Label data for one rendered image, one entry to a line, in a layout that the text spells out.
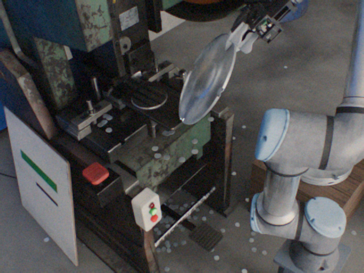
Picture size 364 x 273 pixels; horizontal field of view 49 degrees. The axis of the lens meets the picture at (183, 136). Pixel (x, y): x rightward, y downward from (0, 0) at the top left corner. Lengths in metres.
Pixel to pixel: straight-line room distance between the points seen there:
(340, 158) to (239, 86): 1.94
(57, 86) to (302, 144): 0.96
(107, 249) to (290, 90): 1.55
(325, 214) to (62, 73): 0.99
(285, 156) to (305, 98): 1.85
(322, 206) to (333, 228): 0.07
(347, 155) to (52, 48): 1.01
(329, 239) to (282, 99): 1.55
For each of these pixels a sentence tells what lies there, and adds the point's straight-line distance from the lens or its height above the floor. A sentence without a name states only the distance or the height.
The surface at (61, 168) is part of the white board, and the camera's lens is 1.58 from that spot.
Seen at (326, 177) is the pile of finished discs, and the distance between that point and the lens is 1.71.
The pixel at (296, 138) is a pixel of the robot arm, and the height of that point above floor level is 1.07.
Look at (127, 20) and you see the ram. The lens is 1.28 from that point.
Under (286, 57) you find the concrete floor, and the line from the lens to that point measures 3.06.
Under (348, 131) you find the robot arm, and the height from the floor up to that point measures 1.08.
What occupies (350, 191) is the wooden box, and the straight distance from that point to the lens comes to 1.73.
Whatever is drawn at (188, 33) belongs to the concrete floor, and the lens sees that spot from 3.34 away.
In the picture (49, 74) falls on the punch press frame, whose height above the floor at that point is 0.85.
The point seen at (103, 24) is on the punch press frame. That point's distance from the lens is 1.16.
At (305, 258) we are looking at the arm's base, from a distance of 1.34.
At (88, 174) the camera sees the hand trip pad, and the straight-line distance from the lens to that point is 1.22.
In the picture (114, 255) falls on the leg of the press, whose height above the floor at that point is 0.03.
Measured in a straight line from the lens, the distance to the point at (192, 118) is 1.16.
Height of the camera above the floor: 1.64
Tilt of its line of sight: 44 degrees down
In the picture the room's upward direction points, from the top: 4 degrees counter-clockwise
